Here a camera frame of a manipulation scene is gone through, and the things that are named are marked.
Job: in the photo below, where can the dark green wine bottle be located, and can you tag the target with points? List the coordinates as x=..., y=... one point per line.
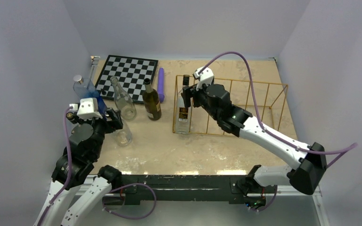
x=151, y=101

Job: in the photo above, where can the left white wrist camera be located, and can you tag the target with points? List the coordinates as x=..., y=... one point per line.
x=87, y=109

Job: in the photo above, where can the purple cylinder tool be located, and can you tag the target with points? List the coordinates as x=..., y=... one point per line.
x=160, y=84

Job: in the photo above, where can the black base frame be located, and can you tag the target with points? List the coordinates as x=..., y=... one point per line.
x=234, y=189

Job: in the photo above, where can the gold wire wine rack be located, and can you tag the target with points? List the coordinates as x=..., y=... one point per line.
x=271, y=99

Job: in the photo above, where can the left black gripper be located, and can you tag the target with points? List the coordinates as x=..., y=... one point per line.
x=115, y=123

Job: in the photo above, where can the black white chessboard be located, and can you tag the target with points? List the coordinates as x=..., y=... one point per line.
x=130, y=71

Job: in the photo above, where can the square clear bottle black cap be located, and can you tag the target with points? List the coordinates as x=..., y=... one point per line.
x=183, y=114

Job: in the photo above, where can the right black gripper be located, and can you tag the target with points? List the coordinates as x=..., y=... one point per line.
x=191, y=92

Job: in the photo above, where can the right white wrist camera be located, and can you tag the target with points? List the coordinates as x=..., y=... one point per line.
x=206, y=77

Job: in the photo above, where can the blue dash bottle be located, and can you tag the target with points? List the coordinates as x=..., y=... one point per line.
x=84, y=88

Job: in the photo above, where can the round clear bottle cork cap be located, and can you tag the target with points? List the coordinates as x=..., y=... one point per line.
x=123, y=137

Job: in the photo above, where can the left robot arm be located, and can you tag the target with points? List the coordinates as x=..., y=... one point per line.
x=84, y=140

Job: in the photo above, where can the aluminium rail left edge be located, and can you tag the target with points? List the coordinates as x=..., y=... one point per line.
x=94, y=64

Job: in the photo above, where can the clear round glass bottle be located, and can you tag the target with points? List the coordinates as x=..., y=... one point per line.
x=123, y=100

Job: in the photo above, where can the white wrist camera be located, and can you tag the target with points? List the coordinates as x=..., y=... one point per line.
x=206, y=77
x=87, y=109

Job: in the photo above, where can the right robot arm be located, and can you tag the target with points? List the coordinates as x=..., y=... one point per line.
x=305, y=164

